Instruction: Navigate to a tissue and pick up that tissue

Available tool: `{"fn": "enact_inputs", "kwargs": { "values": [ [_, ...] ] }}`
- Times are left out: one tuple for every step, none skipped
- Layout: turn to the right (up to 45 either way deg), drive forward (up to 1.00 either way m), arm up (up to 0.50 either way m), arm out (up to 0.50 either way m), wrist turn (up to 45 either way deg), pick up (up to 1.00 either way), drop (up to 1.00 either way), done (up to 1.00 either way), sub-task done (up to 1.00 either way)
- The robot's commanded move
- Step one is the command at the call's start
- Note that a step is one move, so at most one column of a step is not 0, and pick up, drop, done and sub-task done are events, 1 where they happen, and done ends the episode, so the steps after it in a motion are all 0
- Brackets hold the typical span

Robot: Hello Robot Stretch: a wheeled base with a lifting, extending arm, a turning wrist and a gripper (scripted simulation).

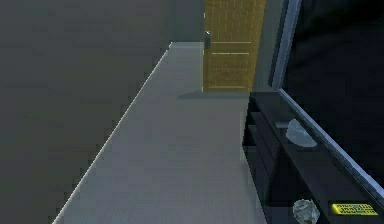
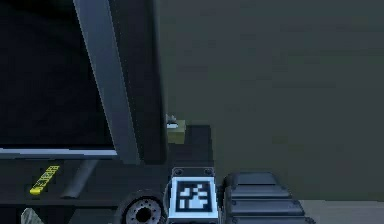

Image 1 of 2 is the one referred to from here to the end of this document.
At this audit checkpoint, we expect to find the pale grey crumpled tissue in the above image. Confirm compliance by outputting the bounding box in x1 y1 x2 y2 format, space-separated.
285 118 318 148

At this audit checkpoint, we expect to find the yellow wooden room door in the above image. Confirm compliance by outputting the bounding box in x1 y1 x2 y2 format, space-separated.
202 0 268 93

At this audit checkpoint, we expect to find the black television stand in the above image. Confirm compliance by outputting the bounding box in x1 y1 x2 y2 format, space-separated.
242 91 384 224

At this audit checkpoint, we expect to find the black television set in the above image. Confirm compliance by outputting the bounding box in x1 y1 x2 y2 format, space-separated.
268 0 384 201

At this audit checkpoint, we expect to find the grey round ball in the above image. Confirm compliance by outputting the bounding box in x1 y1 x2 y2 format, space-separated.
292 198 321 224

